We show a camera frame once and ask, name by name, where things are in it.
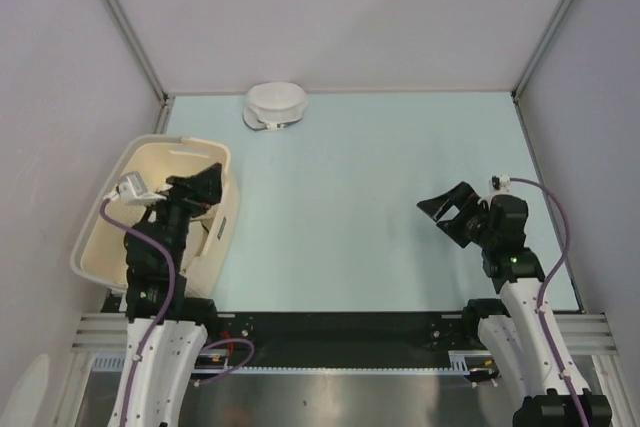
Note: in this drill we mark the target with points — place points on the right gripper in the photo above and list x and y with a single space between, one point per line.
463 196

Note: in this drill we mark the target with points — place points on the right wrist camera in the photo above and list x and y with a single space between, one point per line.
499 185

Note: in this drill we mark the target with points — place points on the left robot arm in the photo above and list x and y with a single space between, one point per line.
166 327

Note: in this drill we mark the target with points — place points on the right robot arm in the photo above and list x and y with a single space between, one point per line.
518 327

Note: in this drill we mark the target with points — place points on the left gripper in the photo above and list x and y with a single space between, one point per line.
199 190

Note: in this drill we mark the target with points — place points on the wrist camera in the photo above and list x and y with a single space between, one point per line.
131 189
499 185

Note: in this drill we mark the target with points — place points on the white mesh laundry bag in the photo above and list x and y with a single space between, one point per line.
274 106

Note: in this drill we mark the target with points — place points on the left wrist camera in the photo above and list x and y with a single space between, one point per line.
131 189

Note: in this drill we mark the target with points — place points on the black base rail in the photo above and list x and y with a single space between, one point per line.
371 341

